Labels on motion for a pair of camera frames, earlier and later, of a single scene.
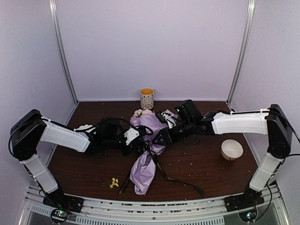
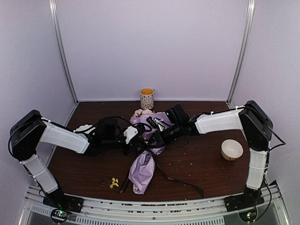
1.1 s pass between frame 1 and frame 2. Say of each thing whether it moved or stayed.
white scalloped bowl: stayed
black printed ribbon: moved
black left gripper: stayed
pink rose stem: stayed
